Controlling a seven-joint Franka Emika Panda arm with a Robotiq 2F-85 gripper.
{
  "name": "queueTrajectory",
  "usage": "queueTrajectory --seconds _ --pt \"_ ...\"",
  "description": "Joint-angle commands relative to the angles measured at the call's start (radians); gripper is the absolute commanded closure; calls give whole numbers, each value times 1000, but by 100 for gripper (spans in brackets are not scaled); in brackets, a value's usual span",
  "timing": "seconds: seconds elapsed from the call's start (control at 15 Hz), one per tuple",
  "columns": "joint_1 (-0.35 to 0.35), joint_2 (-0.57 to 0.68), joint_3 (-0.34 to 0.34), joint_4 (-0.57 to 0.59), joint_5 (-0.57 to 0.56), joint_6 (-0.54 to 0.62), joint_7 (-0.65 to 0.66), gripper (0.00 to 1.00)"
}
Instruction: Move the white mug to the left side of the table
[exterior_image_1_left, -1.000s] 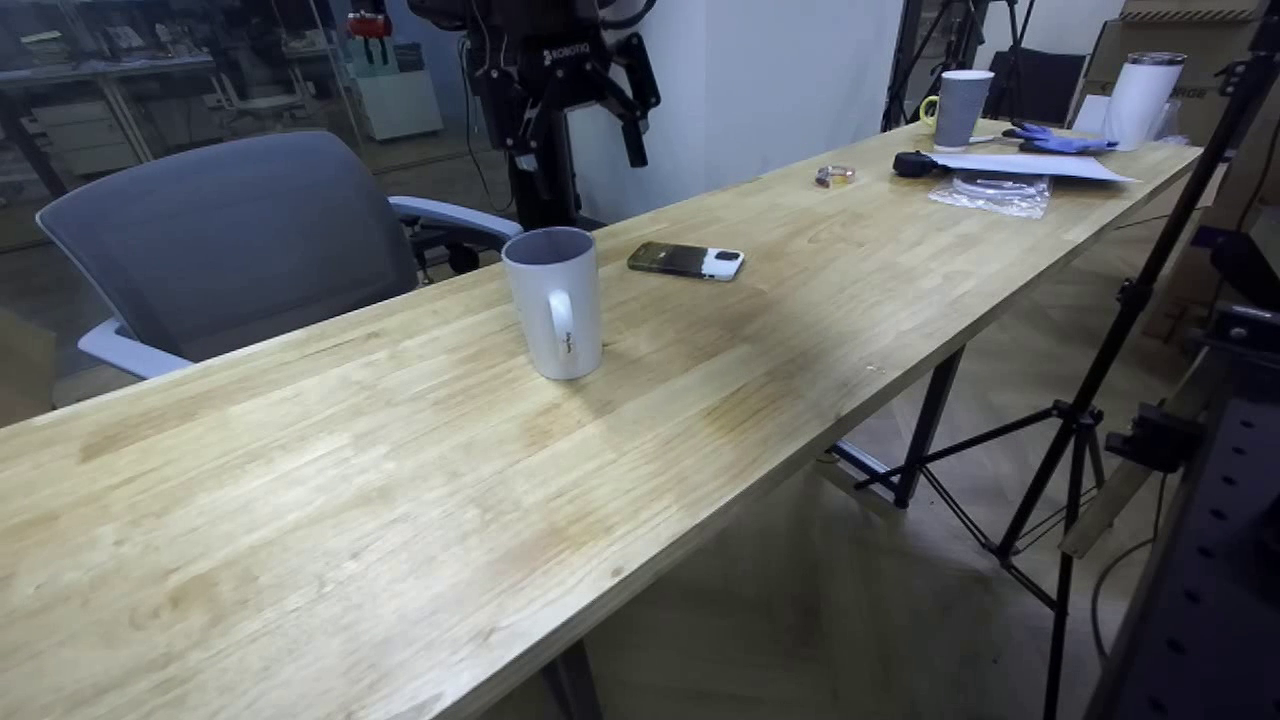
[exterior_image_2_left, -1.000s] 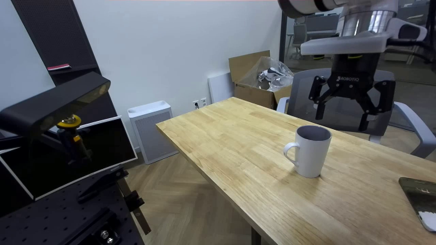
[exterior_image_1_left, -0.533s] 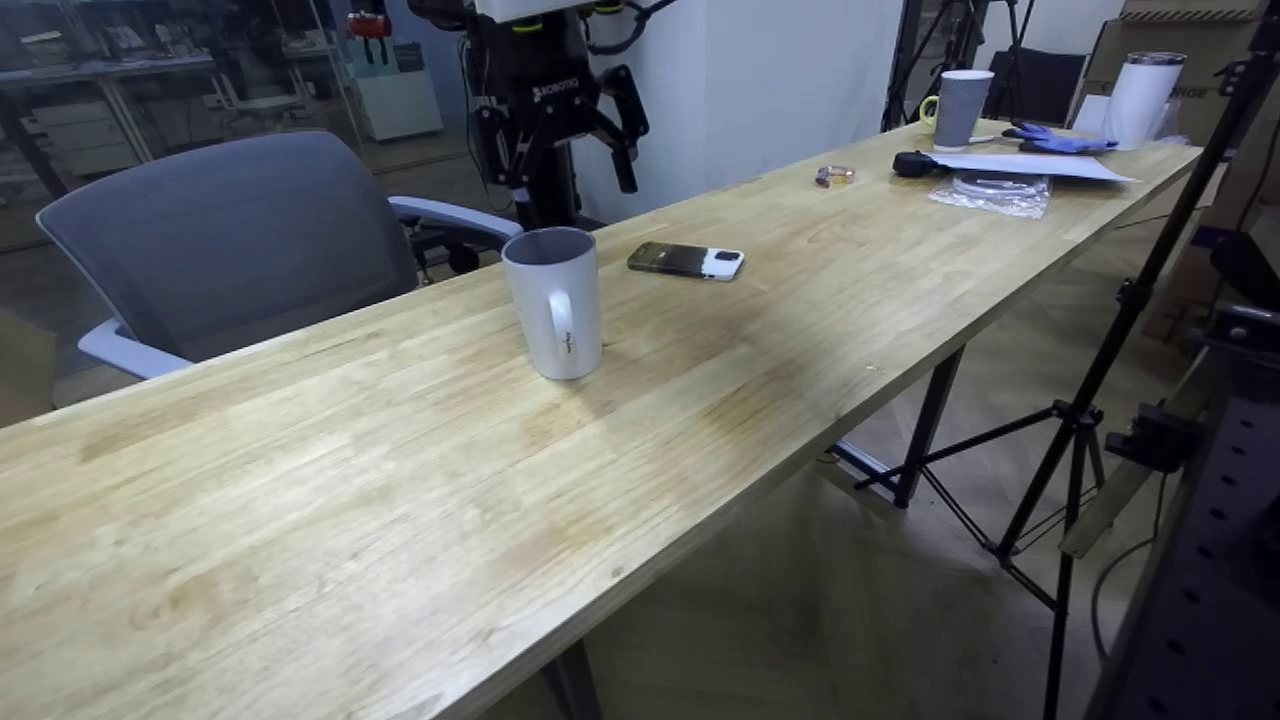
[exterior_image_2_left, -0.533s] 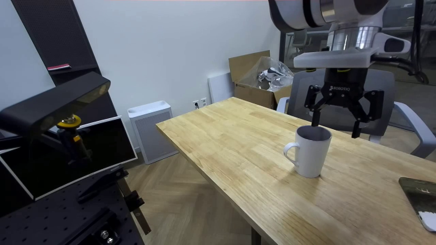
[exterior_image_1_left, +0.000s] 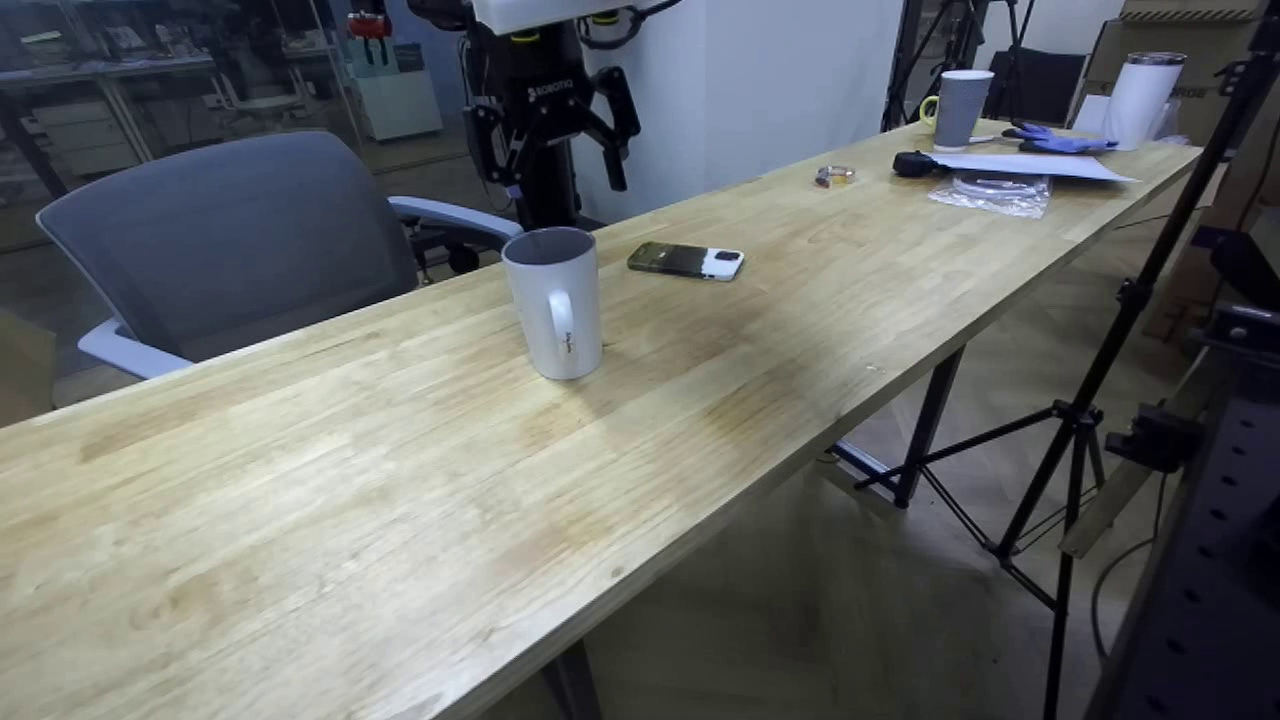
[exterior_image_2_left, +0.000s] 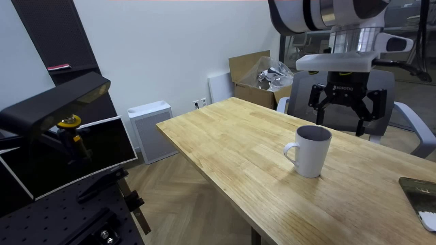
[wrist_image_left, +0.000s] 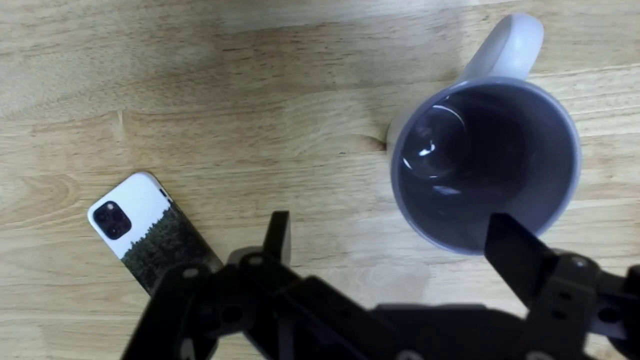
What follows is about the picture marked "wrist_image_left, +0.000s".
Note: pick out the white ceramic mug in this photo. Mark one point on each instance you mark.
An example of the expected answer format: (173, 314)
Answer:
(510, 51)

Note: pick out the smartphone with photo case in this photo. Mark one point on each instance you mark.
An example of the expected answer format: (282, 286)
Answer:
(133, 212)

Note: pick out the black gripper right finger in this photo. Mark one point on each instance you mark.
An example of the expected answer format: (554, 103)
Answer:
(567, 300)

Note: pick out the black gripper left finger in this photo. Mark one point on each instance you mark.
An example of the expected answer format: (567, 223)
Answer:
(221, 313)

